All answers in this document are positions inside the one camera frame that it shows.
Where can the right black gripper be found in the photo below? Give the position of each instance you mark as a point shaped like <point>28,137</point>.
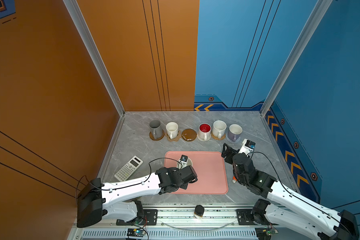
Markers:
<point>233,153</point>

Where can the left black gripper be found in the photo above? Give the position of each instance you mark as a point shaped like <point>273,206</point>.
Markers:
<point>185,186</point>

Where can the white mug blue handle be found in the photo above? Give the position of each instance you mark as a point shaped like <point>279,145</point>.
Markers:
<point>190,163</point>

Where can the cork paw-shaped coaster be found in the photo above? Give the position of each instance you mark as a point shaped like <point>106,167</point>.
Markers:
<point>176,139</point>

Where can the grey-blue knitted round coaster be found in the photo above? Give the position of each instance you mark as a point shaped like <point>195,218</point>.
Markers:
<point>234,142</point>

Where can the plain brown round coaster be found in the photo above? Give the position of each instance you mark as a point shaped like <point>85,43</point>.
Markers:
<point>156,139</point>

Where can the brown coaster with scratches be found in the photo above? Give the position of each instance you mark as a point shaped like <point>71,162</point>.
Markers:
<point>189,135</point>

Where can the grey mug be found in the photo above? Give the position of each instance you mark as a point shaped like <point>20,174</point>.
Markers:
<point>156,128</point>

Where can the purple mug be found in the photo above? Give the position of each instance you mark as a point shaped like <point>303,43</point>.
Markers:
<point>234,132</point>

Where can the red mug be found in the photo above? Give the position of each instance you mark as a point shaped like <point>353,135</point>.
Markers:
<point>204,128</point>

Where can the white embroidered round coaster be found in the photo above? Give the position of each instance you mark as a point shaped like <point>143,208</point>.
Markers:
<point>204,137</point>

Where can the woven rattan round coaster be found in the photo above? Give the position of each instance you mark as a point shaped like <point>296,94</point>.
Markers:
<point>216,138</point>

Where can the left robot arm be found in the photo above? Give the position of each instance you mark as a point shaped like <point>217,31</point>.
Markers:
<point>99,200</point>

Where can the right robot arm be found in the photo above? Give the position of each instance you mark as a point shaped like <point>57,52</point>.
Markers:
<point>282,206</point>

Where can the pink plastic tray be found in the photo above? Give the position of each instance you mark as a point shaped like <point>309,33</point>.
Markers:
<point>210,168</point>

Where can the white remote control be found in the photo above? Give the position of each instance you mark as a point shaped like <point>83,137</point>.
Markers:
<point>128,169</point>

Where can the right circuit board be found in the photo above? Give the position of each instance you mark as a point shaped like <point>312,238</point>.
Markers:
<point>266,234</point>

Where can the circuit board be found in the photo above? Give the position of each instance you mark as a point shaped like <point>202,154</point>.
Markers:
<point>266,234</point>
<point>136,234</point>

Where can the left circuit board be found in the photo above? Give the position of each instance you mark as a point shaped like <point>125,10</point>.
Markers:
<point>136,234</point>

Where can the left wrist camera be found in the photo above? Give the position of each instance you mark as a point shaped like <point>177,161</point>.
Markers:
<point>183,162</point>

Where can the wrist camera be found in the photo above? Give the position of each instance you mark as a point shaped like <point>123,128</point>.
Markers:
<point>183,162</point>
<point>248,146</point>

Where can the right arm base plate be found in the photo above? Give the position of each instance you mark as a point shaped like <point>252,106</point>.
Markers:
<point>246,217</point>

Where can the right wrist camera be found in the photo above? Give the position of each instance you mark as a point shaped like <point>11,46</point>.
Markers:
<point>248,146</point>

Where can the aluminium front rail frame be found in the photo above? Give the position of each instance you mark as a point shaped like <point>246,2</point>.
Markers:
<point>177,222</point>

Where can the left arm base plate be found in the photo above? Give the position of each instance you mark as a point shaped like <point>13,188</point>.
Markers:
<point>147,218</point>

